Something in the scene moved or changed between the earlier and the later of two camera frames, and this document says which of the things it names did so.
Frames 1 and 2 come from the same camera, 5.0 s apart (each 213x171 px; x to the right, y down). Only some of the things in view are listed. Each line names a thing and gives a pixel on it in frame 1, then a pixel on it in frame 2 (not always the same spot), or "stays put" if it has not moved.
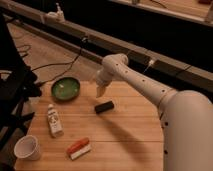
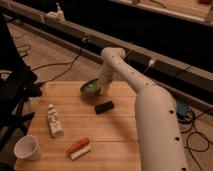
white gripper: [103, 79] stays put
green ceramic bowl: [65, 88] -> [91, 89]
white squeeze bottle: [54, 121] stays put
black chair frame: [17, 83] stays put
